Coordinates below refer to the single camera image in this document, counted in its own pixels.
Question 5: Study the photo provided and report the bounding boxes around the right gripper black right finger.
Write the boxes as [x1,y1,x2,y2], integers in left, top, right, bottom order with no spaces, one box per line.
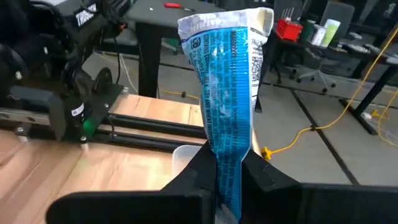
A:
[241,149,398,224]

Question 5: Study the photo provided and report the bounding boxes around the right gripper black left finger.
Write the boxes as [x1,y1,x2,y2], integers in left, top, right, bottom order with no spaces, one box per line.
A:
[46,142,217,224]

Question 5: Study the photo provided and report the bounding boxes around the dark-blue-label chewy granola bar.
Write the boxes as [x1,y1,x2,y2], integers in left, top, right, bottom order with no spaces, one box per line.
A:
[177,6,275,224]

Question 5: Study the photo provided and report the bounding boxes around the clear plastic bin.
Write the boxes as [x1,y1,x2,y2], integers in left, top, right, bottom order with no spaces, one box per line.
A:
[172,144,203,180]

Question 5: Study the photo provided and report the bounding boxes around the black-legged desk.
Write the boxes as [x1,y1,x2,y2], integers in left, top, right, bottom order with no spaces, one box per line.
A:
[270,29,398,136]

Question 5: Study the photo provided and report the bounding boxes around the white cup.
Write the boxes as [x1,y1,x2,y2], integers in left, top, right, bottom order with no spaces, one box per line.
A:
[310,26,326,47]

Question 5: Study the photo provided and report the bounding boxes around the dark green bottle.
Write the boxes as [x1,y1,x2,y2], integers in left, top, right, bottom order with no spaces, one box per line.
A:
[300,19,315,44]

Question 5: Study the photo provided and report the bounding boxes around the pale green cup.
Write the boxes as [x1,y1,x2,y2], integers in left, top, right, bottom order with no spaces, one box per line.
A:
[320,18,342,48]

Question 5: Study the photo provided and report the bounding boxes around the red tool box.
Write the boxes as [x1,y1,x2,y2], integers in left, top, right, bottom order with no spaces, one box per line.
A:
[275,18,304,43]

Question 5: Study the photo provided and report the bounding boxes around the grey office chair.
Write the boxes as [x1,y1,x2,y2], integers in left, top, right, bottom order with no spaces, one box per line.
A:
[290,1,356,94]

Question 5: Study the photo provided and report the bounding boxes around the grey desk black legs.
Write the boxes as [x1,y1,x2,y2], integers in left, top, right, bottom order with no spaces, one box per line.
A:
[102,0,226,98]

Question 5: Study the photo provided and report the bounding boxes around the yellow extension cable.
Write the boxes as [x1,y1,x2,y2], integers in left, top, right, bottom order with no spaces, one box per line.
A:
[369,90,398,147]
[260,26,398,161]

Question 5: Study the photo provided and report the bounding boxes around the black aluminium table frame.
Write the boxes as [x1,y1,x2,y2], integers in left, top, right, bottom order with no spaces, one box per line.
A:
[102,112,208,154]

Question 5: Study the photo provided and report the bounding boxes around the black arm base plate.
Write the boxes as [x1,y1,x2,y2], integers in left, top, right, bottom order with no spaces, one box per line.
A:
[82,83,125,142]

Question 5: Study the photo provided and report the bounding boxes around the red-handled tool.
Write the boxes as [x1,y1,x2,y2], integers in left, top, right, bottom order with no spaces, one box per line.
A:
[164,2,196,13]

